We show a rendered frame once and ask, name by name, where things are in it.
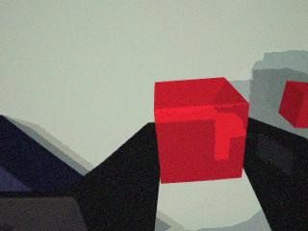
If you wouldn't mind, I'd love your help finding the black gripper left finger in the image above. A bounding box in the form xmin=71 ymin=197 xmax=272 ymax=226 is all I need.
xmin=0 ymin=122 xmax=161 ymax=231

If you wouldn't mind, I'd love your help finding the red cube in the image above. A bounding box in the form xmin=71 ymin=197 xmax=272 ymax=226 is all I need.
xmin=153 ymin=77 xmax=249 ymax=184
xmin=278 ymin=81 xmax=308 ymax=128

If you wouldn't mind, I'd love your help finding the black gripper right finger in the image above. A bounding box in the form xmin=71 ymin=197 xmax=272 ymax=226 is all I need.
xmin=243 ymin=116 xmax=308 ymax=231

